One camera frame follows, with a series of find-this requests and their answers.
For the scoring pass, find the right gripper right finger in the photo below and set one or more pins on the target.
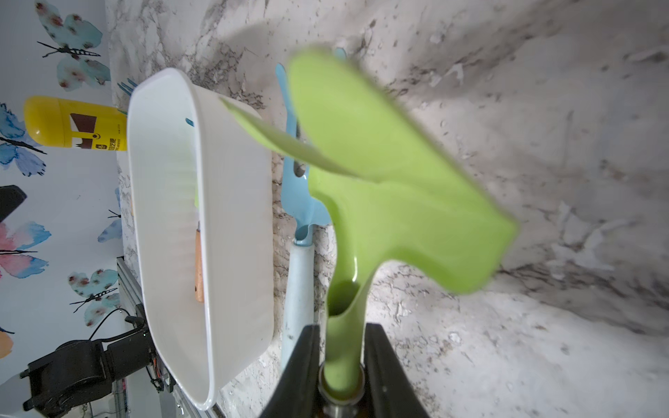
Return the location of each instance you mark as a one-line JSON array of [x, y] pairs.
[[389, 392]]

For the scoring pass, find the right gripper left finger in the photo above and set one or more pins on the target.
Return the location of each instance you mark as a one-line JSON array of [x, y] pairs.
[[296, 393]]

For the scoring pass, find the light blue fork pale handle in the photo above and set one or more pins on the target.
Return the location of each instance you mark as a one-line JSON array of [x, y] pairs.
[[308, 212]]

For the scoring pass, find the green fork wooden handle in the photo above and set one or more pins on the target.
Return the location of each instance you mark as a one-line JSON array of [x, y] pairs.
[[199, 281]]

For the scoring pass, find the green shovel wooden handle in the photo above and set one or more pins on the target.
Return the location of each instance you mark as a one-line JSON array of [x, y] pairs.
[[391, 194]]

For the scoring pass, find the white storage box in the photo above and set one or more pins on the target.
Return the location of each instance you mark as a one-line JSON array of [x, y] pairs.
[[190, 162]]

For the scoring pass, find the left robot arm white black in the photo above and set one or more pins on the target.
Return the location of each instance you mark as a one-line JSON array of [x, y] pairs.
[[83, 371]]

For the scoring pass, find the yellow bottle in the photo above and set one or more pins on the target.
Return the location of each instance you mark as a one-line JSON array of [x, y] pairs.
[[73, 124]]

